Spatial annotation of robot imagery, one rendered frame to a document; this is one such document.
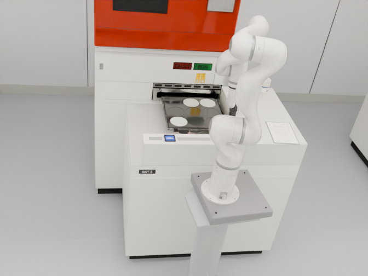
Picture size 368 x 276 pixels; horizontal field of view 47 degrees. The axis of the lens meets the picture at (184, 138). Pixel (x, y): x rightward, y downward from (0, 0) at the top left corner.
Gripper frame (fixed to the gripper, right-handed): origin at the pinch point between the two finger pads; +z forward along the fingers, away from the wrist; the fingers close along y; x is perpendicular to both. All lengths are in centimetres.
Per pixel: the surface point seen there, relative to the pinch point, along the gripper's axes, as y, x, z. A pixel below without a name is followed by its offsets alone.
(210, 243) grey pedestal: 26, -11, 61
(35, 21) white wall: -210, -127, -7
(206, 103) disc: -51, -2, 11
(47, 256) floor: -27, -99, 108
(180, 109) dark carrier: -42.5, -19.3, 13.1
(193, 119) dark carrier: -32.7, -12.8, 15.2
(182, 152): 0.0, -24.3, 21.4
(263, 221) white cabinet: -11, 33, 74
